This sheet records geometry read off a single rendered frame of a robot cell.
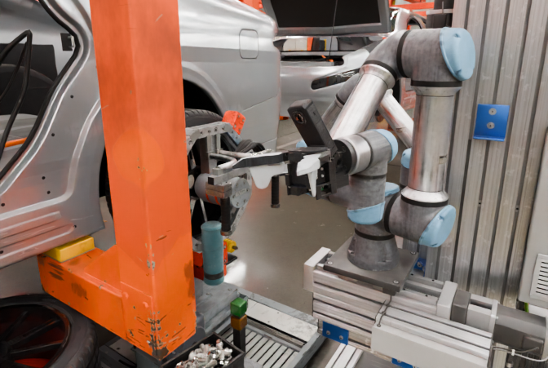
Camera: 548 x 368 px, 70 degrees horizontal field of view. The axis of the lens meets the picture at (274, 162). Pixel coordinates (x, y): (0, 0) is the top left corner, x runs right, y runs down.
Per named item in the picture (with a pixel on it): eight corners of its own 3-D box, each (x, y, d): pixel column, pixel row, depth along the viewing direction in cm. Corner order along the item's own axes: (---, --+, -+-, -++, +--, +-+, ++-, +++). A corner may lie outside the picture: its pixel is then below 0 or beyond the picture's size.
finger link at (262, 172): (235, 194, 67) (289, 188, 68) (232, 160, 66) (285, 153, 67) (235, 190, 70) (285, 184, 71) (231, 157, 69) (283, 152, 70)
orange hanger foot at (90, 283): (81, 272, 167) (70, 195, 158) (166, 315, 139) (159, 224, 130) (41, 290, 154) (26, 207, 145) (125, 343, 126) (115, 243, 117)
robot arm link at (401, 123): (422, 185, 161) (345, 86, 178) (437, 177, 171) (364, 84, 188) (444, 168, 153) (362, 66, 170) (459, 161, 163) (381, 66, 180)
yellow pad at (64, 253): (76, 240, 161) (74, 228, 159) (95, 248, 153) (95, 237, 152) (41, 253, 150) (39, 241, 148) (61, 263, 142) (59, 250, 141)
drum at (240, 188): (214, 195, 184) (214, 166, 180) (251, 204, 172) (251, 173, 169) (193, 204, 172) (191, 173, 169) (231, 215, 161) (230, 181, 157)
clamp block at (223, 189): (214, 190, 153) (214, 177, 151) (232, 195, 148) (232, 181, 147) (205, 194, 149) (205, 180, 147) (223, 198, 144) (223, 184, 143)
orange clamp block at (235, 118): (227, 133, 186) (233, 117, 189) (240, 135, 182) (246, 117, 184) (218, 126, 181) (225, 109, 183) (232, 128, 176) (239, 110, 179)
